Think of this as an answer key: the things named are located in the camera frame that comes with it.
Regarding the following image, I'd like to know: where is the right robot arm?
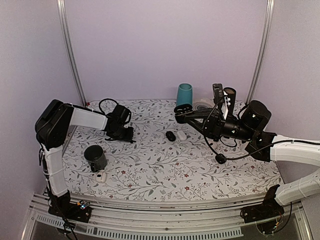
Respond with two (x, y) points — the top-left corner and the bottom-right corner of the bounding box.
(174, 100), (320, 218)

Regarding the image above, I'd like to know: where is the white oval earbud case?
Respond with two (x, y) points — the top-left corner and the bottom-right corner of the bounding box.
(176, 130), (187, 141)

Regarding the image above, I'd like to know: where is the white square earbud case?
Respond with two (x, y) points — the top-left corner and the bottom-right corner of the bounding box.
(96, 172), (107, 183)

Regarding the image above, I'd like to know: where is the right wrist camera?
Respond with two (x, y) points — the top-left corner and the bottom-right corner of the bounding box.
(212, 83), (225, 106)

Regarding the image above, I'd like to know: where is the left rear aluminium frame post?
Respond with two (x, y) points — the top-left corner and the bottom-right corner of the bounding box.
(56, 0), (87, 106)

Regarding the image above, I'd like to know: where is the front aluminium rail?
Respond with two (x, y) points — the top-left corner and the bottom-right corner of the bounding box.
(21, 193), (315, 240)

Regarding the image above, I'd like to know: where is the black gold-trimmed earbud charging case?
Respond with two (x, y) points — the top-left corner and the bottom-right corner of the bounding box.
(174, 103), (193, 116)

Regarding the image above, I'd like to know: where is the black oval earbud case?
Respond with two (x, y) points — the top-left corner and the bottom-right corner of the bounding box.
(165, 131), (176, 142)

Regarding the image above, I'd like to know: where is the aluminium frame post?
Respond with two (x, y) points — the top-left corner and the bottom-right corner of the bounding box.
(245, 0), (275, 104)
(56, 0), (87, 106)

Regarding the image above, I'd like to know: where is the dark brown tall vase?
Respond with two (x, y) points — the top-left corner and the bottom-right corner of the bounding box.
(223, 87), (237, 116)

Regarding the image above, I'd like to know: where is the teal cylindrical vase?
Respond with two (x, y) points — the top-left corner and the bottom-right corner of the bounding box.
(176, 83), (193, 106)

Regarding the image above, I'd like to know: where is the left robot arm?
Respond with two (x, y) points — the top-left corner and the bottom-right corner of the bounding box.
(35, 99), (134, 198)

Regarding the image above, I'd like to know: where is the dark grey mug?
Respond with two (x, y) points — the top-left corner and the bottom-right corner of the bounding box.
(84, 145), (107, 173)

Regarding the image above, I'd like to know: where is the small black round case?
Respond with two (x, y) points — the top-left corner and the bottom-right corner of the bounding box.
(215, 153), (227, 165)

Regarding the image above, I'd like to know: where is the floral patterned table mat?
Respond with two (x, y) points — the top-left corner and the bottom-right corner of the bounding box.
(62, 99), (283, 202)

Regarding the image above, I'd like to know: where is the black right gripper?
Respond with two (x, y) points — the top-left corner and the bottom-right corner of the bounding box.
(184, 107), (255, 142)

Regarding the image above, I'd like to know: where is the right rear aluminium frame post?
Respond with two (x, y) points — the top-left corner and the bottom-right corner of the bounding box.
(245, 0), (275, 104)

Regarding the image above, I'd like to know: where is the white swirl ceramic dish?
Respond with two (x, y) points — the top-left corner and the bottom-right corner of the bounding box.
(193, 98), (215, 111)

